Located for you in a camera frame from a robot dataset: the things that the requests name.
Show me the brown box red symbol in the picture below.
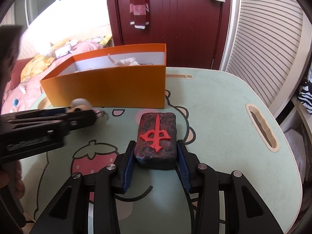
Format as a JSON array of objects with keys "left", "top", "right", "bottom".
[{"left": 134, "top": 113, "right": 178, "bottom": 171}]

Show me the person left hand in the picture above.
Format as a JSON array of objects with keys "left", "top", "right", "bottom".
[{"left": 1, "top": 160, "right": 25, "bottom": 199}]

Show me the pink bed quilt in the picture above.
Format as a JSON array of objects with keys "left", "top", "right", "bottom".
[{"left": 1, "top": 40, "right": 103, "bottom": 114}]

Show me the white-haired doll figure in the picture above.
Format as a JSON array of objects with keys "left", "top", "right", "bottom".
[{"left": 69, "top": 98, "right": 93, "bottom": 110}]

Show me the yellow pillow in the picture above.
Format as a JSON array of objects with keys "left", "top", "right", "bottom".
[{"left": 20, "top": 37, "right": 71, "bottom": 82}]

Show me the smartphone on bed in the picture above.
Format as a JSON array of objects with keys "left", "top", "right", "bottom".
[{"left": 54, "top": 44, "right": 72, "bottom": 59}]

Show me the orange cardboard box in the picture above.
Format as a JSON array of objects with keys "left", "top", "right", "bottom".
[{"left": 40, "top": 43, "right": 167, "bottom": 109}]

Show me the crumpled white tissue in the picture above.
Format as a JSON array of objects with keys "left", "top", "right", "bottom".
[{"left": 108, "top": 54, "right": 140, "bottom": 66}]

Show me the zebra pattern bag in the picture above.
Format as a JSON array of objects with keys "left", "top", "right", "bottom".
[{"left": 298, "top": 80, "right": 312, "bottom": 115}]

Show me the white louvered closet door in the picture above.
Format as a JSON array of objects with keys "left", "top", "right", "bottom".
[{"left": 221, "top": 0, "right": 311, "bottom": 117}]

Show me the red striped scarf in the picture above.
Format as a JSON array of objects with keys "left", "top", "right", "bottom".
[{"left": 129, "top": 0, "right": 150, "bottom": 30}]

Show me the dark red wooden door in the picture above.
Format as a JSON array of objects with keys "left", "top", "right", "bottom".
[{"left": 107, "top": 0, "right": 231, "bottom": 70}]

